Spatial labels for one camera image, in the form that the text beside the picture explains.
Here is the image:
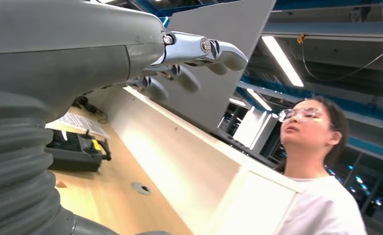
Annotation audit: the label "person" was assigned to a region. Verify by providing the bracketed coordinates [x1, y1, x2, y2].
[276, 95, 369, 235]

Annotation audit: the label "white printed paper sheet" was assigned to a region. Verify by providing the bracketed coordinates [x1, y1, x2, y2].
[45, 112, 110, 139]

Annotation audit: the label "black desk device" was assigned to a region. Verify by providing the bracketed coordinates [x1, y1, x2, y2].
[44, 129, 112, 173]

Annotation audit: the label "grey laptop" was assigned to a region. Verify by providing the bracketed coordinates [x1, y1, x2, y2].
[160, 0, 278, 169]

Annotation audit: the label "grey desk grommet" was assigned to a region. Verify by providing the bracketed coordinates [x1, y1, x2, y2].
[131, 182, 152, 196]

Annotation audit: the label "white desk partition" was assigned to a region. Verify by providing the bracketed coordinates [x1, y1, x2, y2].
[91, 86, 304, 235]

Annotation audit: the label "tangled black desk cables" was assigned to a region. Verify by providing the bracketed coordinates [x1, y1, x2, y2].
[72, 95, 109, 124]

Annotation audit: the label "hanging ceiling cable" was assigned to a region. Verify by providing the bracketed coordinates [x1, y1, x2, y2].
[297, 34, 383, 82]

